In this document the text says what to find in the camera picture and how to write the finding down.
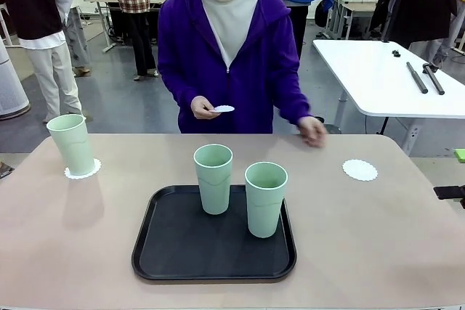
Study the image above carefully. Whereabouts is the person's left hand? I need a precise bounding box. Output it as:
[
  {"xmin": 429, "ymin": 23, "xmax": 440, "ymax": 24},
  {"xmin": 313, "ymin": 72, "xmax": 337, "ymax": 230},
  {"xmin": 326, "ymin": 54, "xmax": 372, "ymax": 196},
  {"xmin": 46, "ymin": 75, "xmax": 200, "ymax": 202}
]
[{"xmin": 296, "ymin": 116, "xmax": 327, "ymax": 149}]

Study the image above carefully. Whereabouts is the white side table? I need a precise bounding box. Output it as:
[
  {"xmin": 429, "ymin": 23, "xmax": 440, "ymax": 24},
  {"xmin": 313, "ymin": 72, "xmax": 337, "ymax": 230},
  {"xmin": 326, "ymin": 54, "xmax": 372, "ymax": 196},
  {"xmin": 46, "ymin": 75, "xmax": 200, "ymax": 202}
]
[{"xmin": 312, "ymin": 39, "xmax": 465, "ymax": 155}]

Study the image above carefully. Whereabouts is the mint green plastic cup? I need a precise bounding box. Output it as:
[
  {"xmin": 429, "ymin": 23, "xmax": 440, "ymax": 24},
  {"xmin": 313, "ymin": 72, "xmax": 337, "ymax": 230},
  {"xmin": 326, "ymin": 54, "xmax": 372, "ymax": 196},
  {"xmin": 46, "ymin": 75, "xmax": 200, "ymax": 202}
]
[
  {"xmin": 193, "ymin": 144, "xmax": 234, "ymax": 216},
  {"xmin": 46, "ymin": 114, "xmax": 96, "ymax": 176},
  {"xmin": 244, "ymin": 162, "xmax": 289, "ymax": 239}
]

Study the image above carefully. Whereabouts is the person in grey trousers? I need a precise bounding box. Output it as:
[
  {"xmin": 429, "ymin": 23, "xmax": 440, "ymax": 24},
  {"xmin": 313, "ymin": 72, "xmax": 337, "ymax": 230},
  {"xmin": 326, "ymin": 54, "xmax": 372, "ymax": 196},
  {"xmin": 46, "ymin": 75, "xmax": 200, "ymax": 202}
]
[{"xmin": 54, "ymin": 0, "xmax": 92, "ymax": 78}]

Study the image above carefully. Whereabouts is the grey framed background desk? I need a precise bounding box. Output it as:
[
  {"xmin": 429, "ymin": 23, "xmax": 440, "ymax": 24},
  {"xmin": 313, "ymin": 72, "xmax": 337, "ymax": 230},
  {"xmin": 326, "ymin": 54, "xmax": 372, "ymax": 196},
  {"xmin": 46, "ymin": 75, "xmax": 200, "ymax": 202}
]
[{"xmin": 328, "ymin": 0, "xmax": 379, "ymax": 41}]

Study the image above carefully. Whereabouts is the person in purple hoodie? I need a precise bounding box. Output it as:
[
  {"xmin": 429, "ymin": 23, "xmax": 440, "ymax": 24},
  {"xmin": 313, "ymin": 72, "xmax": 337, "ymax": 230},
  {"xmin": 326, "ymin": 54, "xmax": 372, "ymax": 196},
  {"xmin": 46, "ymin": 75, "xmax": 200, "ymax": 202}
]
[{"xmin": 157, "ymin": 0, "xmax": 312, "ymax": 135}]

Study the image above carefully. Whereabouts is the person's right hand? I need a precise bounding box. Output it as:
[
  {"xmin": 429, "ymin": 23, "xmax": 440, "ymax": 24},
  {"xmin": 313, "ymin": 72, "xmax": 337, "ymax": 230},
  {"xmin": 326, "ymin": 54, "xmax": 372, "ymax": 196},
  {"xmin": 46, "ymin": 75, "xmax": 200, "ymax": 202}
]
[{"xmin": 190, "ymin": 96, "xmax": 222, "ymax": 121}]

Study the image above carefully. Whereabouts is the person in black tee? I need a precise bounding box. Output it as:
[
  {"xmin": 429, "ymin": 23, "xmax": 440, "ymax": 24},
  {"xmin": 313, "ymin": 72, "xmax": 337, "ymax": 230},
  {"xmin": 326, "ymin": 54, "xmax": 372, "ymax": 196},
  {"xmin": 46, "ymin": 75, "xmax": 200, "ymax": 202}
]
[{"xmin": 0, "ymin": 0, "xmax": 88, "ymax": 125}]

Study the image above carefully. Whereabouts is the plain black metal rod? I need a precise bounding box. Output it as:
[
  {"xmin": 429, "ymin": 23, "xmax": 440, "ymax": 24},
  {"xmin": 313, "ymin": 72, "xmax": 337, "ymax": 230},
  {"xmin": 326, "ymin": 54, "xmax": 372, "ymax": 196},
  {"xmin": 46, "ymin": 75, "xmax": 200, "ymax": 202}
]
[{"xmin": 405, "ymin": 62, "xmax": 429, "ymax": 94}]

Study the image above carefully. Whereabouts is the white cylindrical air purifier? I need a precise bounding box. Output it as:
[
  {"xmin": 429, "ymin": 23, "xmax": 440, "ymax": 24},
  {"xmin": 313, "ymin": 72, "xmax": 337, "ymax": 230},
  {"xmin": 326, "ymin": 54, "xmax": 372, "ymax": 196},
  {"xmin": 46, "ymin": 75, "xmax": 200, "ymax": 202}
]
[{"xmin": 0, "ymin": 39, "xmax": 31, "ymax": 121}]

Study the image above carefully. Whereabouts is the person in black coat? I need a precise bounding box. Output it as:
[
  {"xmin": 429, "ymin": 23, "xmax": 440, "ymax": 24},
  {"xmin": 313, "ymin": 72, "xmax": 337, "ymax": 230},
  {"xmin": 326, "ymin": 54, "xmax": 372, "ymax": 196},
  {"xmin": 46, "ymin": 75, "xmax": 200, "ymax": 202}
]
[{"xmin": 368, "ymin": 0, "xmax": 459, "ymax": 68}]

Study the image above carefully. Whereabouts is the person's right forearm purple sleeve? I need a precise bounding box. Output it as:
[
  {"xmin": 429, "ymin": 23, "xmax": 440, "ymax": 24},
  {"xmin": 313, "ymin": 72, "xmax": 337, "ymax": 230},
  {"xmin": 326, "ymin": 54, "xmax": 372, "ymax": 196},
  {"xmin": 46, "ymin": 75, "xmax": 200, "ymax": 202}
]
[{"xmin": 158, "ymin": 62, "xmax": 200, "ymax": 111}]

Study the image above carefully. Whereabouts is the black plastic serving tray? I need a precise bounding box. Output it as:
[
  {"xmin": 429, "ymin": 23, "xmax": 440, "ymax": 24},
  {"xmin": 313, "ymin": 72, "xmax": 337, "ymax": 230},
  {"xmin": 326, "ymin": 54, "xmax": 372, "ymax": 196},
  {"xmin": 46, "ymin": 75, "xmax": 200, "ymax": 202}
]
[{"xmin": 132, "ymin": 184, "xmax": 297, "ymax": 282}]

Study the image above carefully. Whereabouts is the black hanging bag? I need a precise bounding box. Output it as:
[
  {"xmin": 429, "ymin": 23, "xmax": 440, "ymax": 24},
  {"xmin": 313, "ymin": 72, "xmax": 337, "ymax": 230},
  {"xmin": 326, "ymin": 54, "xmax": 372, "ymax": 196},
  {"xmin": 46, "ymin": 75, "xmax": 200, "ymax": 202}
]
[{"xmin": 314, "ymin": 0, "xmax": 330, "ymax": 28}]

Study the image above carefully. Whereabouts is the black rod with clamp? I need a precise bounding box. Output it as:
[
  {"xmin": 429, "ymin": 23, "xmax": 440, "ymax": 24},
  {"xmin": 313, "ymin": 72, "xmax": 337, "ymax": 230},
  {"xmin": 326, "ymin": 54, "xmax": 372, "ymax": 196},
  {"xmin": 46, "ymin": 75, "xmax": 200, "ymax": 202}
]
[{"xmin": 421, "ymin": 62, "xmax": 445, "ymax": 96}]

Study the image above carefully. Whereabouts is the person's left forearm purple sleeve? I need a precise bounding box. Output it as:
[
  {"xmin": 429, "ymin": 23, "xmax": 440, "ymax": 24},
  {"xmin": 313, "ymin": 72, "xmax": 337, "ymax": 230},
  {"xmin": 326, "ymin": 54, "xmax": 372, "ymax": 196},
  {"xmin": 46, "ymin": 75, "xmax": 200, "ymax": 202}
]
[{"xmin": 270, "ymin": 77, "xmax": 312, "ymax": 126}]

